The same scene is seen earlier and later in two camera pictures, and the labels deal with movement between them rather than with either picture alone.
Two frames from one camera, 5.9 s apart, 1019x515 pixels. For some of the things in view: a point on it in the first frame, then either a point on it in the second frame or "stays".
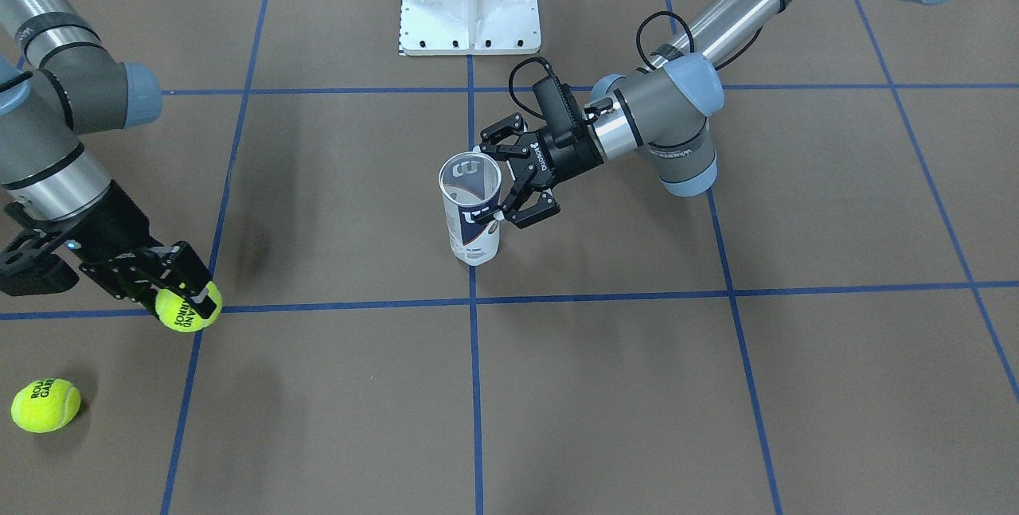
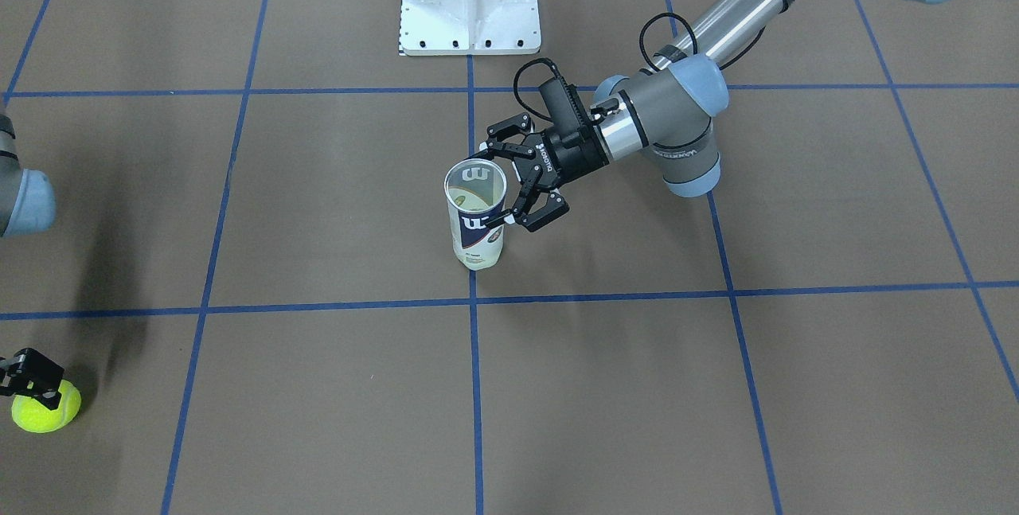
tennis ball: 177,314 to 467,200
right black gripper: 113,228 to 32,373
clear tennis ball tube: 470,183 stays
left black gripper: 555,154 stays
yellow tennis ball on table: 45,405 stays
